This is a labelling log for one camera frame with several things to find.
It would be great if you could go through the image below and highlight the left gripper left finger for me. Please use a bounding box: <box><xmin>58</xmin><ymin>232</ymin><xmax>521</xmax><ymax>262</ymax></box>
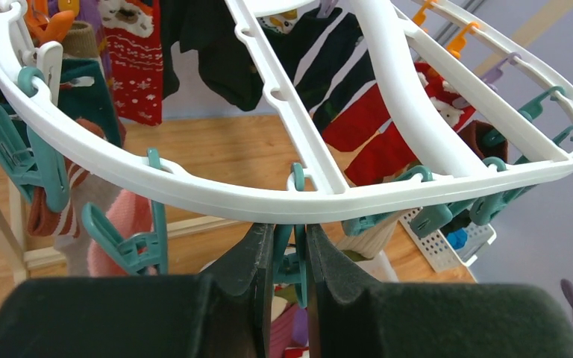
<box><xmin>0</xmin><ymin>223</ymin><xmax>273</xmax><ymax>357</ymax></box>

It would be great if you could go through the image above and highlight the orange clip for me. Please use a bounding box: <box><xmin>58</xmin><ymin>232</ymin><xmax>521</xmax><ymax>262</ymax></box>
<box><xmin>24</xmin><ymin>0</ymin><xmax>80</xmax><ymax>45</ymax></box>

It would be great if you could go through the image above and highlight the white round clip hanger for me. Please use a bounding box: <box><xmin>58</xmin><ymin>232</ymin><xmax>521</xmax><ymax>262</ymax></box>
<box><xmin>0</xmin><ymin>1</ymin><xmax>573</xmax><ymax>224</ymax></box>

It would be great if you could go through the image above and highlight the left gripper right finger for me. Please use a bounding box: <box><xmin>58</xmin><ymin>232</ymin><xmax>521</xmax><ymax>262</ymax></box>
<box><xmin>306</xmin><ymin>224</ymin><xmax>573</xmax><ymax>357</ymax></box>

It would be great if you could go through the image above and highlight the pink sock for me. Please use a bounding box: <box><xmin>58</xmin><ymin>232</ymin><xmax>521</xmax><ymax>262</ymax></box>
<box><xmin>87</xmin><ymin>189</ymin><xmax>153</xmax><ymax>277</ymax></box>

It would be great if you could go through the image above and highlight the red white striped sock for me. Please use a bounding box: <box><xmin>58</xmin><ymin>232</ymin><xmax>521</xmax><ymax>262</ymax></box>
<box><xmin>27</xmin><ymin>118</ymin><xmax>127</xmax><ymax>238</ymax></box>

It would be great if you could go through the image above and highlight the blue folded garment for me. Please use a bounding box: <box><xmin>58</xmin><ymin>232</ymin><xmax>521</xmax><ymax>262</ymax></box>
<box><xmin>446</xmin><ymin>229</ymin><xmax>469</xmax><ymax>250</ymax></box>

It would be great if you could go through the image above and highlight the red hanging sock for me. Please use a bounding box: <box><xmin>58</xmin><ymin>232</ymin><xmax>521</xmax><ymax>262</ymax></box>
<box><xmin>322</xmin><ymin>62</ymin><xmax>475</xmax><ymax>186</ymax></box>

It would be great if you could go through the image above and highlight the red patterned sock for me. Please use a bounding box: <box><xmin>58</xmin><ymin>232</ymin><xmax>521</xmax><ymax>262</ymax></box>
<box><xmin>98</xmin><ymin>0</ymin><xmax>163</xmax><ymax>126</ymax></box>

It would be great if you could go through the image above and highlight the grey sock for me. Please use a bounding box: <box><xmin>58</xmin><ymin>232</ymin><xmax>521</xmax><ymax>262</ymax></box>
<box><xmin>54</xmin><ymin>175</ymin><xmax>122</xmax><ymax>277</ymax></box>

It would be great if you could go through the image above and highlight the white clip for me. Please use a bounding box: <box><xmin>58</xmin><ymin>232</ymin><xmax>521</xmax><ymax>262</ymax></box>
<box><xmin>36</xmin><ymin>41</ymin><xmax>63</xmax><ymax>106</ymax></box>

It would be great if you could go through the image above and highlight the teal clip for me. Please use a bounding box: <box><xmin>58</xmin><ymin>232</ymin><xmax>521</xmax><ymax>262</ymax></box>
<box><xmin>272</xmin><ymin>163</ymin><xmax>310</xmax><ymax>308</ymax></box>

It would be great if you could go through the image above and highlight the white sock laundry basket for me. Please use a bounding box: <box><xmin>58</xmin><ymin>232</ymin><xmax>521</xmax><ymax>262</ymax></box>
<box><xmin>199</xmin><ymin>249</ymin><xmax>400</xmax><ymax>358</ymax></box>

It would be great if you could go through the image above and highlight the white side basket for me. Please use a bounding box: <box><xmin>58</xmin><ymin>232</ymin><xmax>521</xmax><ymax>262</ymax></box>
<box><xmin>399</xmin><ymin>208</ymin><xmax>497</xmax><ymax>272</ymax></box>

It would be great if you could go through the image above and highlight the dark teal sock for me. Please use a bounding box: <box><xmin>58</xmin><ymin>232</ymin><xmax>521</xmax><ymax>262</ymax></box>
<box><xmin>0</xmin><ymin>58</ymin><xmax>125</xmax><ymax>147</ymax></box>

